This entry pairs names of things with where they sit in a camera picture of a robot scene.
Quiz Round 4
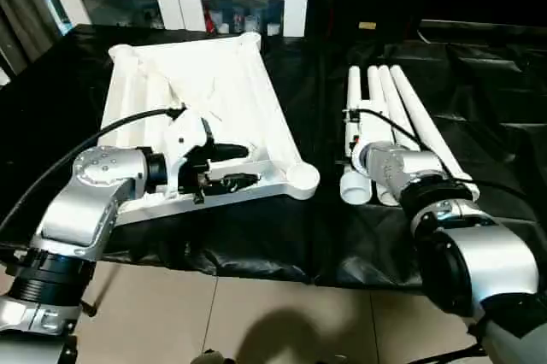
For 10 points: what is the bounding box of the black plastic mat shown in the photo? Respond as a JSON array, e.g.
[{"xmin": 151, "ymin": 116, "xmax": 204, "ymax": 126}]
[{"xmin": 0, "ymin": 23, "xmax": 547, "ymax": 288}]

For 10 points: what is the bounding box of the black folding table frame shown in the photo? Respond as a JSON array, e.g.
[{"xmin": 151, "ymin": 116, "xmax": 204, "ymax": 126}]
[{"xmin": 83, "ymin": 263, "xmax": 125, "ymax": 318}]

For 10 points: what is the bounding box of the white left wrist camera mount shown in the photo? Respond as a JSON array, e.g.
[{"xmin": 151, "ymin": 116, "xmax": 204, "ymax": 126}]
[{"xmin": 163, "ymin": 107, "xmax": 214, "ymax": 198}]

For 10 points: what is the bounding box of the white plastic table leg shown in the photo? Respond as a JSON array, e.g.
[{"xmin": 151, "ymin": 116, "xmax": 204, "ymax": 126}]
[
  {"xmin": 366, "ymin": 65, "xmax": 405, "ymax": 207},
  {"xmin": 378, "ymin": 64, "xmax": 424, "ymax": 151},
  {"xmin": 389, "ymin": 64, "xmax": 480, "ymax": 203},
  {"xmin": 340, "ymin": 65, "xmax": 371, "ymax": 206}
]

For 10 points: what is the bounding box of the grey robot torso piece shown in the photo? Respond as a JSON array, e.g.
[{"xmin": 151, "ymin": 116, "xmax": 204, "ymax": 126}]
[{"xmin": 194, "ymin": 349, "xmax": 234, "ymax": 364}]

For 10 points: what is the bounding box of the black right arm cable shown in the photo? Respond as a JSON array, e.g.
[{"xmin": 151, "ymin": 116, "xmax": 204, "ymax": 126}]
[{"xmin": 341, "ymin": 108, "xmax": 547, "ymax": 194}]

